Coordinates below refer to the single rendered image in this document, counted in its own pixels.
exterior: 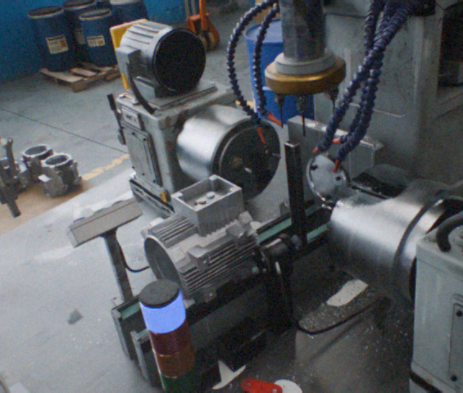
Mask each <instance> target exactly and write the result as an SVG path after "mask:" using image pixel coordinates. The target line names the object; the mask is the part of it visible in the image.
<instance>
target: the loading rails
mask: <svg viewBox="0 0 463 393"><path fill-rule="evenodd" d="M305 210H306V232H307V243H308V246H307V247H305V248H304V249H301V248H299V247H297V246H296V248H297V255H296V256H295V257H294V258H292V259H291V260H289V261H287V262H289V263H290V264H291V265H292V266H293V275H292V276H290V282H291V290H292V296H293V295H294V294H295V293H297V292H298V291H300V290H301V289H303V288H304V287H306V286H308V285H309V284H311V283H313V282H314V281H315V280H317V279H319V278H321V277H323V276H324V277H325V278H327V279H328V280H330V281H331V282H332V281H333V280H335V279H336V278H339V277H340V276H342V270H341V269H340V268H338V267H337V266H336V265H335V264H334V263H333V261H332V260H331V258H330V256H329V249H328V229H327V226H328V224H329V222H328V223H327V224H324V225H323V214H322V208H321V207H320V206H318V205H316V204H314V200H312V199H311V200H309V201H307V202H306V203H305ZM281 233H283V234H285V235H287V236H289V237H290V238H292V237H293V230H292V229H291V220H290V211H288V212H287V213H285V214H283V215H281V216H279V217H278V218H276V219H275V220H273V221H271V222H269V223H268V224H266V225H264V226H262V227H260V228H258V229H257V230H256V234H257V235H258V236H257V237H258V238H259V240H258V241H259V242H260V243H259V245H264V244H266V243H267V242H269V241H271V240H273V238H274V237H276V236H278V235H279V234H281ZM252 273H253V275H252V276H250V277H248V278H246V279H245V280H239V281H238V282H236V283H235V284H231V283H230V282H227V283H226V284H225V285H223V286H221V287H219V288H217V289H216V294H217V296H216V297H215V298H213V299H211V300H210V301H209V302H208V303H206V302H203V303H202V304H200V305H198V306H196V305H195V304H193V305H191V306H190V307H188V308H187V309H185V310H184V312H185V315H186V319H187V322H188V329H189V333H190V336H191V341H192V343H193V351H194V352H196V351H197V350H199V349H201V347H204V349H206V350H207V351H209V350H210V349H212V347H213V346H216V338H217V337H219V336H220V335H222V334H224V333H225V332H227V331H228V330H230V329H231V328H233V326H235V325H236V324H238V323H241V322H242V321H243V320H245V319H246V318H248V317H251V318H253V319H254V320H255V319H257V318H259V317H260V316H262V315H263V314H265V313H266V312H268V311H269V310H268V303H267V295H266V284H265V279H263V278H261V277H260V271H259V269H258V268H257V267H255V268H254V269H252ZM138 297H139V294H138V295H136V296H134V297H131V298H129V299H128V300H126V301H124V302H122V303H120V304H119V305H117V306H115V307H113V308H111V309H110V312H111V316H112V319H113V322H114V324H115V327H116V332H117V335H118V337H119V340H120V344H121V348H122V350H123V351H124V352H125V353H126V355H127V356H128V357H129V359H130V360H132V359H135V358H136V357H138V361H139V363H140V367H141V369H142V372H143V376H144V378H145V379H146V380H147V381H148V383H149V384H150V385H151V386H155V385H157V384H158V383H160V382H161V376H160V373H159V370H158V367H157V362H156V358H155V355H154V352H153V348H152V343H151V341H150V336H149V334H148V329H147V326H146V323H145V319H144V316H143V311H142V307H141V305H140V301H139V298H138Z"/></svg>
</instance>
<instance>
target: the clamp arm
mask: <svg viewBox="0 0 463 393"><path fill-rule="evenodd" d="M301 154H302V149H301V144H300V143H299V142H295V141H293V140H289V141H287V142H284V156H285V165H286V175H287V185H288V201H289V210H290V220H291V229H292V230H293V238H295V237H297V238H296V239H295V240H296V241H297V242H298V241H299V242H298V243H297V247H299V248H301V249H304V248H305V247H307V246H308V243H307V232H306V210H305V199H304V188H303V177H302V155H301Z"/></svg>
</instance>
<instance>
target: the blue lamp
mask: <svg viewBox="0 0 463 393"><path fill-rule="evenodd" d="M140 304H141V303H140ZM141 307H142V311H143V316H144V319H145V323H146V326H147V328H148V329H149V330H151V331H152V332H158V333H163V332H171V331H173V330H175V329H176V328H178V327H179V326H180V325H181V323H182V322H183V321H184V319H185V312H184V305H183V301H182V296H181V293H180V292H179V296H178V298H177V299H176V300H175V301H174V302H173V303H172V304H170V305H168V306H167V307H165V308H161V309H150V308H147V307H145V306H143V305H141Z"/></svg>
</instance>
